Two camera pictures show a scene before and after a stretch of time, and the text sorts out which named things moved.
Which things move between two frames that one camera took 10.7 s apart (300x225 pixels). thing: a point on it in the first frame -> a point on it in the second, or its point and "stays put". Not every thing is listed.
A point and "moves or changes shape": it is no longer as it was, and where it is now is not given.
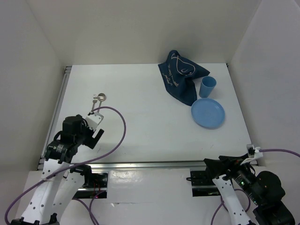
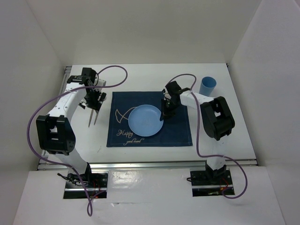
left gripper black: x=93 y=141 -> x=95 y=104
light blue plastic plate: x=208 y=113 moves or changes shape
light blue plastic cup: x=208 y=83 stays put
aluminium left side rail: x=41 y=161 stays put
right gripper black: x=215 y=166 -> x=165 y=113
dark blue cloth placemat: x=178 y=73 -> x=176 y=130
